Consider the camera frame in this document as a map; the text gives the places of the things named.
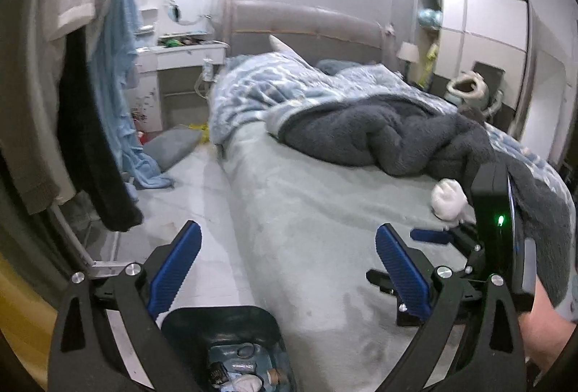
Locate light grey hanging garment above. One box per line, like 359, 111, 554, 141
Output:
0, 0, 107, 214

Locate white dressing table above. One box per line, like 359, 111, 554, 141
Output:
133, 40, 229, 133

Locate teal bag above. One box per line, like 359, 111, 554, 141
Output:
418, 7, 443, 29

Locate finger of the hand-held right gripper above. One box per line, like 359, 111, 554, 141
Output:
367, 268, 420, 327
410, 226, 479, 255

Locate white wardrobe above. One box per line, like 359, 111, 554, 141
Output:
413, 0, 531, 135

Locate dark trash bin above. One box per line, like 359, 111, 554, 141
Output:
161, 306, 296, 392

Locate grey floor pillow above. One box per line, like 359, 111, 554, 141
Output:
142, 125, 204, 171

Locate metal clothes rack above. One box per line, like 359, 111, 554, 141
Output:
49, 202, 145, 284

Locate white bedside lamp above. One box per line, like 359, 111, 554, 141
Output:
397, 42, 418, 79

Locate beige neck pillow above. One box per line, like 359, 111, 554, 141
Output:
445, 70, 488, 106

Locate dark grey fluffy blanket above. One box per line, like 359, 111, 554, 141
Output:
266, 96, 572, 307

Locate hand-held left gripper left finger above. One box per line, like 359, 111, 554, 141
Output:
47, 219, 202, 392

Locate grey padded headboard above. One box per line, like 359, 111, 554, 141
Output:
221, 0, 393, 63

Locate white charger cable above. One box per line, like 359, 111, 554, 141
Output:
196, 58, 216, 97

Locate white pillow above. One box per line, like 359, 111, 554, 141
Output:
268, 35, 303, 59

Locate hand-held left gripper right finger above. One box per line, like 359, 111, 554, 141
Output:
375, 223, 527, 392

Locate light blue hanging garment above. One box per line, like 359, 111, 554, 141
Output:
90, 0, 174, 189

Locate person's right hand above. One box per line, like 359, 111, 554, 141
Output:
518, 295, 576, 375

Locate yellow hanging item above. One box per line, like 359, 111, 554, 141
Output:
420, 42, 439, 88

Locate black hanging garment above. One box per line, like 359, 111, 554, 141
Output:
56, 0, 143, 232

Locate blue-grey pillow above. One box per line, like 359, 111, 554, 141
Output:
316, 60, 362, 74

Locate blue patterned duvet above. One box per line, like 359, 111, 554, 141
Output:
208, 53, 565, 194

